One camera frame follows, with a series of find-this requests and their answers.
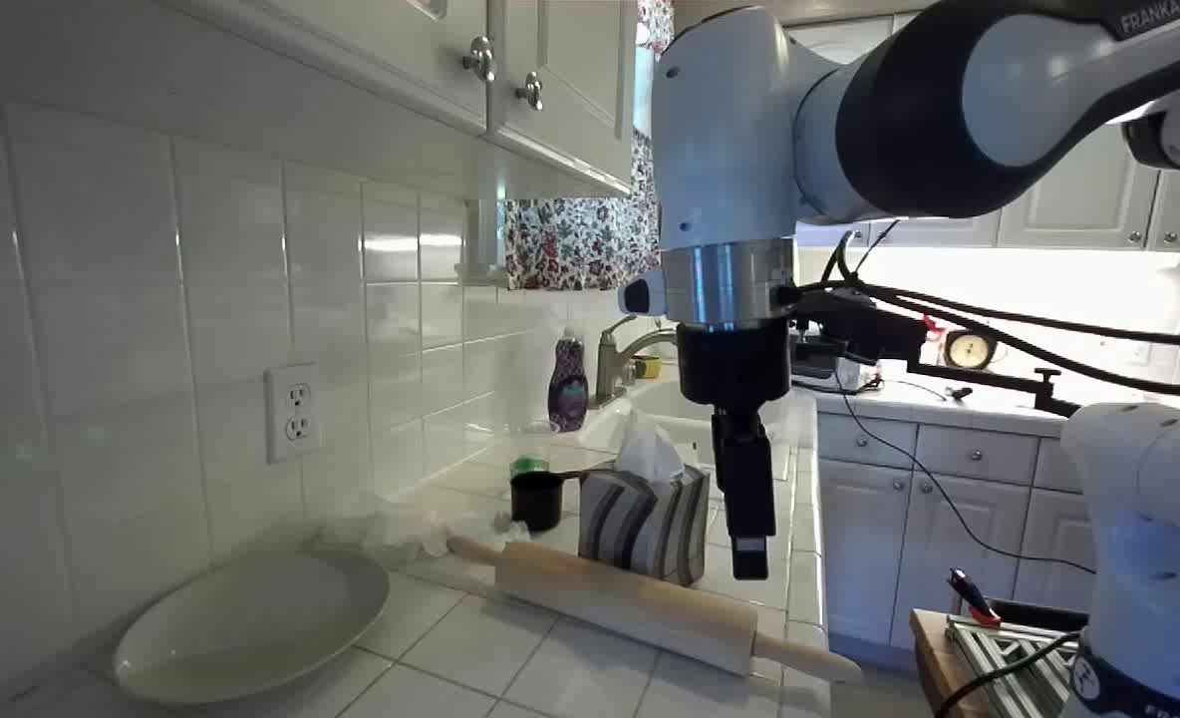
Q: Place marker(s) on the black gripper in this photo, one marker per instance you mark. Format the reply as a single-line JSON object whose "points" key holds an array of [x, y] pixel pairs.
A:
{"points": [[736, 377]]}

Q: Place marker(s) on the white tissue napkin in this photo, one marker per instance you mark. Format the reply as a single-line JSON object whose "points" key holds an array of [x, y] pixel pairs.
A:
{"points": [[646, 452]]}

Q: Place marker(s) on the striped tissue box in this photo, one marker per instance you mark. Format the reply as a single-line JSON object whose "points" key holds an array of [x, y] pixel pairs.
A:
{"points": [[646, 527]]}

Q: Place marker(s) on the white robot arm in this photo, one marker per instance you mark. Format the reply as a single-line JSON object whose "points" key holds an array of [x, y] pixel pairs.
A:
{"points": [[956, 114]]}

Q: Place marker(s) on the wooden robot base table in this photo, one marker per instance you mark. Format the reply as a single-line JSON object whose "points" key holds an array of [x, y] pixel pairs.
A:
{"points": [[994, 658]]}

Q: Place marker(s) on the crumpled white napkin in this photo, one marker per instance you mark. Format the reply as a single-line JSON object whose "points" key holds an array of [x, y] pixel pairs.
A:
{"points": [[384, 535]]}

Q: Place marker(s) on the metal kitchen faucet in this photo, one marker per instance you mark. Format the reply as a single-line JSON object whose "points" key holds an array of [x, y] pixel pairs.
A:
{"points": [[614, 359]]}

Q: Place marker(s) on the purple dish soap bottle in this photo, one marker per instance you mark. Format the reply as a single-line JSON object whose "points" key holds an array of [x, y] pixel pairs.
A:
{"points": [[566, 390]]}

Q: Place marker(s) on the white lower cabinet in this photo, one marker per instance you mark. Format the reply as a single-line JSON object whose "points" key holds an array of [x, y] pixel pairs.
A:
{"points": [[911, 501]]}

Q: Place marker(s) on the white cabinet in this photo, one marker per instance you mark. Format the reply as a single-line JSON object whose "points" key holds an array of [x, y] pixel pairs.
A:
{"points": [[440, 53], [911, 501]]}

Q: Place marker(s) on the wooden rolling pin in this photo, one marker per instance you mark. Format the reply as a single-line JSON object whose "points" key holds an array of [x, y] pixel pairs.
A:
{"points": [[646, 609]]}

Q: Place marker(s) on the black measuring cup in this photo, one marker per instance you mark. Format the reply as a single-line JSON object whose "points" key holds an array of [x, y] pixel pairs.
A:
{"points": [[535, 492]]}

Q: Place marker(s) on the small round clock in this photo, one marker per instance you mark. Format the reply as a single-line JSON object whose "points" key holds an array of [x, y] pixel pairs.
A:
{"points": [[970, 349]]}

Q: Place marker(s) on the floral window curtain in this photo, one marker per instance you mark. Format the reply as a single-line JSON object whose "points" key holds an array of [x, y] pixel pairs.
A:
{"points": [[575, 240]]}

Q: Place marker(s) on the white upper cabinet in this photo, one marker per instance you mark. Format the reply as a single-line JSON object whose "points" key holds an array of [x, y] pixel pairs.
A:
{"points": [[440, 53]]}

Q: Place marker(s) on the white oval plate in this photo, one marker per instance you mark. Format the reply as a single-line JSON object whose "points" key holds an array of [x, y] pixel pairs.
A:
{"points": [[248, 626]]}

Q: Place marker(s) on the white wall outlet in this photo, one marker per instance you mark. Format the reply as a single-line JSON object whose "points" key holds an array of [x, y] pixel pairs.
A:
{"points": [[293, 420]]}

